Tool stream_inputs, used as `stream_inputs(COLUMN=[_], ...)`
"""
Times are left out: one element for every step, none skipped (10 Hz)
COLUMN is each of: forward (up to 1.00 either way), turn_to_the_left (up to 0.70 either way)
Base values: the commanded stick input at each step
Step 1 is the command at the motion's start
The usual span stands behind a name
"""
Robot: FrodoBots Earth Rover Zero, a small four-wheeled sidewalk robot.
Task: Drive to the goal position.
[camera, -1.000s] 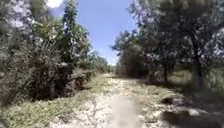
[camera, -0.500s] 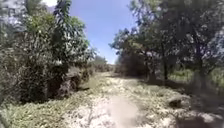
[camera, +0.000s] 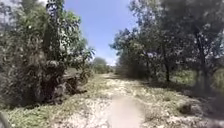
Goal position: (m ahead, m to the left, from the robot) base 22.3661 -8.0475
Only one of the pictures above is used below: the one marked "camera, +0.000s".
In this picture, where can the grass verge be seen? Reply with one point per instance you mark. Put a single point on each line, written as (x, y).
(36, 115)

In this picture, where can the distant green tree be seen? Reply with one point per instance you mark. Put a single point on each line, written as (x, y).
(99, 65)

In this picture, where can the pale dirt path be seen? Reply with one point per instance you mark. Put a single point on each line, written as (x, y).
(115, 100)

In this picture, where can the dense green bushes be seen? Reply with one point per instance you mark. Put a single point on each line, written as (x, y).
(40, 56)

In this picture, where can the row of trees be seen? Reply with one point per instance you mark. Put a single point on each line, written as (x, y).
(173, 40)

